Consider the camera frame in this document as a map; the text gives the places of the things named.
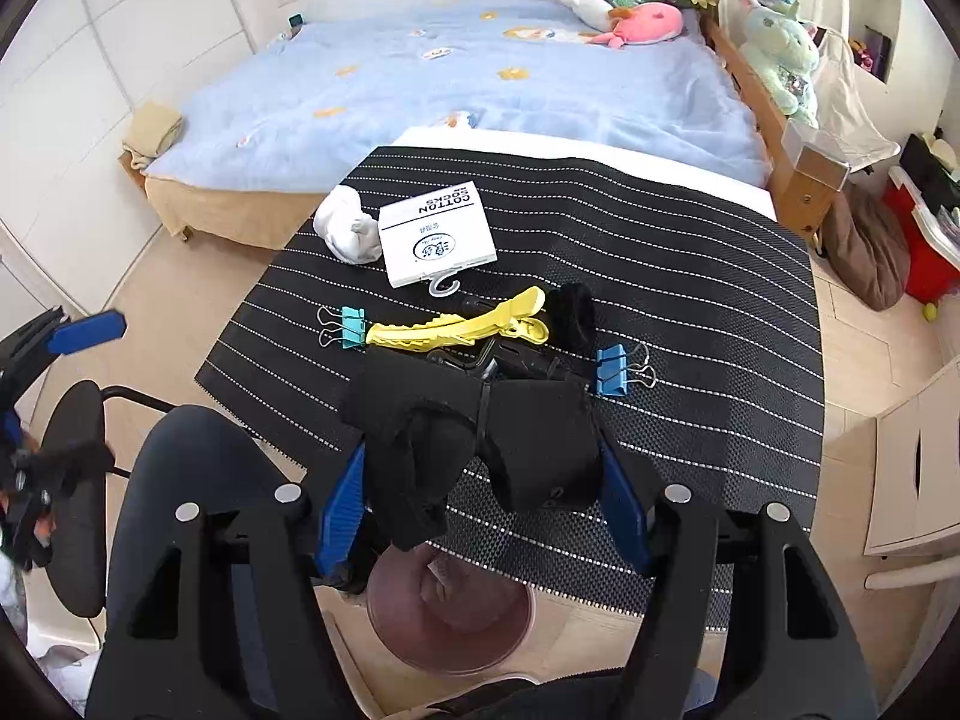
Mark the teal binder clip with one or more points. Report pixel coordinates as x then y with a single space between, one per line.
352 328

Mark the white wardrobe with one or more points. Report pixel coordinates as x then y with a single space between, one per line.
112 52

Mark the yellow hair clip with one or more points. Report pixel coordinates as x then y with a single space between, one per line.
450 326

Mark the red cooler box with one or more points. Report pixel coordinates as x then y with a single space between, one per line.
926 255

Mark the brown cushion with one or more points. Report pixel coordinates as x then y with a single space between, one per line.
870 251

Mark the white drawer unit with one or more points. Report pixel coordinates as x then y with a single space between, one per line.
911 465

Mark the tan bed sheet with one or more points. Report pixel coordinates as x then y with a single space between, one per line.
225 210

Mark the black striped mat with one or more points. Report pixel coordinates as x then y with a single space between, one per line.
675 277

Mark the wooden bed frame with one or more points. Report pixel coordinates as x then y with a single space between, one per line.
806 199

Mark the light blue printed blanket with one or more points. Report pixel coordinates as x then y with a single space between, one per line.
450 90

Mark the blue binder clip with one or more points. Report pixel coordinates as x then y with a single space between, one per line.
611 371

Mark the person's left leg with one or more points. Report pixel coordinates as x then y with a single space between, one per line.
210 480

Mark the small teal box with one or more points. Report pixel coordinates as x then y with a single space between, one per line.
295 22

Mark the pale yellow cloth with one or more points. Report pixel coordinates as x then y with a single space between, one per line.
930 139

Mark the white sock box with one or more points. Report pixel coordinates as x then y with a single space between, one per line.
439 229

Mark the pink plush toy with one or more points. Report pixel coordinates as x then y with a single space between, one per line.
645 24

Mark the dark purple box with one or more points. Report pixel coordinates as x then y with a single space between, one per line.
879 52

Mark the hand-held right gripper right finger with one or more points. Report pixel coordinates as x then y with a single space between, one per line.
624 521

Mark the black storage bag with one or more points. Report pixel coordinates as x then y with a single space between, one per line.
930 165

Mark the white sock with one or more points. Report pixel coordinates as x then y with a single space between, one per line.
345 229

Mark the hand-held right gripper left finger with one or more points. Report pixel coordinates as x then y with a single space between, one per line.
341 521

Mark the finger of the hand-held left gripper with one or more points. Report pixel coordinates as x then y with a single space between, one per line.
86 331
64 461

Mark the person's left forearm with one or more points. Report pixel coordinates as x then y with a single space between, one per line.
9 592

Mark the pink-brown trash bin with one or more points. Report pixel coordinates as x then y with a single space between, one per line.
450 630

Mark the black cloth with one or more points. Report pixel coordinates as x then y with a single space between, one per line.
525 450

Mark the black chair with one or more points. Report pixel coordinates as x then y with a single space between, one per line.
75 525

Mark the black hair scrunchie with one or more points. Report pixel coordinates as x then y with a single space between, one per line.
570 315

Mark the mint unicorn plush toy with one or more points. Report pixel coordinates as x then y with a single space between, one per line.
780 60

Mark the black hair clip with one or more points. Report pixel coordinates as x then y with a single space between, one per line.
525 364

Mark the white canvas cloth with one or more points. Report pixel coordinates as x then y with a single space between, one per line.
851 105

